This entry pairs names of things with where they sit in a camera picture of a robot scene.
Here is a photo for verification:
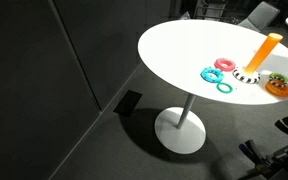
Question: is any thin white and black ring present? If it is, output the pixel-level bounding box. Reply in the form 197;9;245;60
269;78;288;88

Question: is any black floor plate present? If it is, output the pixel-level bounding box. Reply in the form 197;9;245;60
114;90;142;116

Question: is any grey chair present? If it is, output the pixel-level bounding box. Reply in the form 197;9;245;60
239;1;280;32

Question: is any blue bumpy ring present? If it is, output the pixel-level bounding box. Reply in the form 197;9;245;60
200;67;224;83

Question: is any thin teal ring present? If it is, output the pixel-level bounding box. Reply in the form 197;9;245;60
216;82;234;94

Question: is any pink bumpy ring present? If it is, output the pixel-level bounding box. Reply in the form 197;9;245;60
214;57;237;72

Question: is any round white pedestal table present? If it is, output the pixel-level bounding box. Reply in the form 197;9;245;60
138;20;288;154

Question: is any blue handled clamp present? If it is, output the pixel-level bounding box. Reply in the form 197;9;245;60
239;139;266;165

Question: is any orange ring stacking stand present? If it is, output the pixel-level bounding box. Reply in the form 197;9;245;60
232;33;283;84

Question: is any green bumpy ring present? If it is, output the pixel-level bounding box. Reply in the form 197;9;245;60
269;72;288;83

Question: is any large orange bumpy ring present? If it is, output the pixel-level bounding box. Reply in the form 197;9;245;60
265;79;288;98

